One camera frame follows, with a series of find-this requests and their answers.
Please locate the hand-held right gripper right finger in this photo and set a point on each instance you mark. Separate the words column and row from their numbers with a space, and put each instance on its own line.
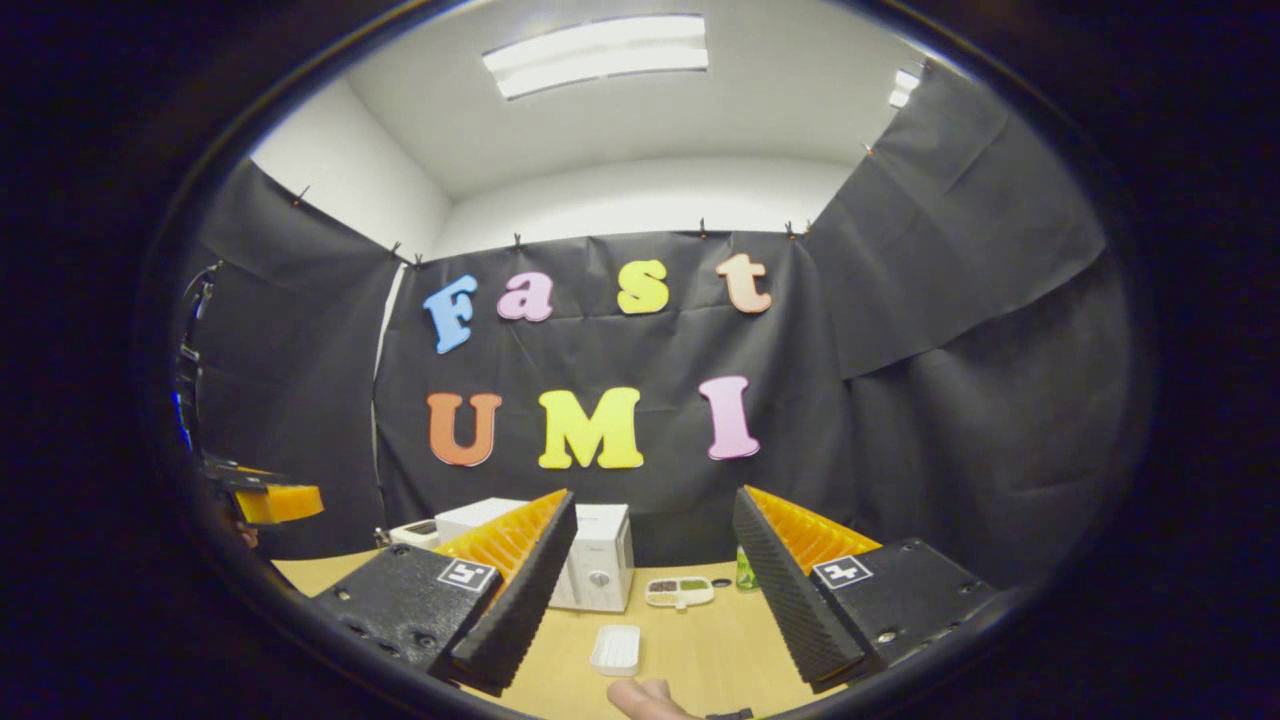
column 780, row 600

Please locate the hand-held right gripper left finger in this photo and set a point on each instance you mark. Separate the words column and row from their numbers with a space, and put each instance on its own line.
column 520, row 600

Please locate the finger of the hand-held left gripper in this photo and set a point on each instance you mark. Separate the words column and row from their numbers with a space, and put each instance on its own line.
column 280, row 503

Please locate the white microwave oven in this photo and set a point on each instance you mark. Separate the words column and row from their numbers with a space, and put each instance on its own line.
column 600, row 560

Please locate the green drink bottle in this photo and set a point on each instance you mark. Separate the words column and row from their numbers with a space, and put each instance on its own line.
column 746, row 575

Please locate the white divided grain dish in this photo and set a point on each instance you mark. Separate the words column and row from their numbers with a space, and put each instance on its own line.
column 680, row 592

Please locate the small white rectangular tray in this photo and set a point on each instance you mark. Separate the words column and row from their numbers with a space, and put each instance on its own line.
column 615, row 650

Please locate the white toaster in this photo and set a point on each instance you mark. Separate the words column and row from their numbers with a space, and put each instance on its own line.
column 415, row 535

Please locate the black backdrop cloth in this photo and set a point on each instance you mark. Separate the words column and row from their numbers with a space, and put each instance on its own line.
column 950, row 420

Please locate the small ceiling light panel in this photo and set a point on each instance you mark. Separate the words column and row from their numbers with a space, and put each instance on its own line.
column 904, row 88

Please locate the long ceiling light panel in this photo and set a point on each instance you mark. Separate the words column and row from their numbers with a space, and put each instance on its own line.
column 595, row 55

